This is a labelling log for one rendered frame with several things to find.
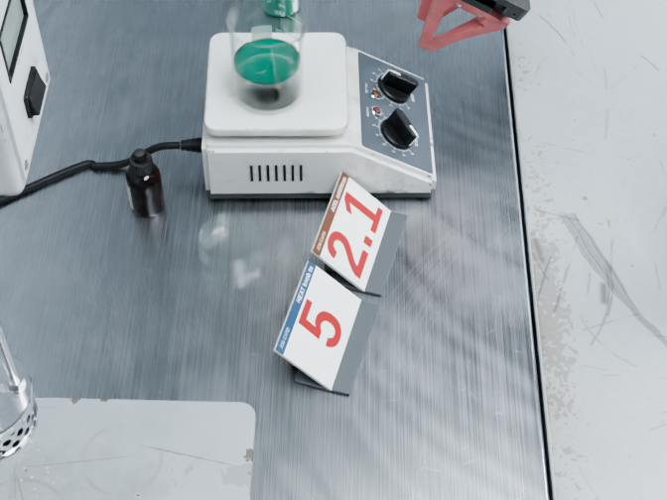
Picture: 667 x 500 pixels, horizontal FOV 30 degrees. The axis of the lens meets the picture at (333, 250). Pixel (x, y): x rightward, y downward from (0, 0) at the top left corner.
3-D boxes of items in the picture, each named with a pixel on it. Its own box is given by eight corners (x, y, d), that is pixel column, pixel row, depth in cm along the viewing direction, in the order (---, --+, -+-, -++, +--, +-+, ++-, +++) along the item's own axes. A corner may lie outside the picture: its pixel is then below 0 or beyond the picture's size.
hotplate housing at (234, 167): (425, 97, 117) (431, 34, 111) (434, 202, 109) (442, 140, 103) (189, 98, 117) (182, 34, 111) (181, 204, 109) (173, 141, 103)
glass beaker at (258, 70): (215, 99, 105) (208, 23, 99) (262, 59, 108) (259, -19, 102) (281, 136, 103) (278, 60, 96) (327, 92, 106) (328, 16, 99)
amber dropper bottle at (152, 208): (171, 199, 109) (163, 144, 104) (154, 223, 108) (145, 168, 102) (141, 188, 110) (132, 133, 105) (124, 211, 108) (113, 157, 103)
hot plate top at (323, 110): (345, 39, 111) (345, 31, 110) (348, 137, 103) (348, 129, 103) (210, 39, 111) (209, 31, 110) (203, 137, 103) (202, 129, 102)
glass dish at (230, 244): (277, 256, 105) (276, 240, 104) (223, 289, 103) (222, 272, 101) (238, 217, 108) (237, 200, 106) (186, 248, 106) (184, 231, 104)
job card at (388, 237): (407, 217, 108) (410, 186, 105) (381, 298, 103) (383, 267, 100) (339, 202, 109) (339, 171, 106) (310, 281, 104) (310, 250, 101)
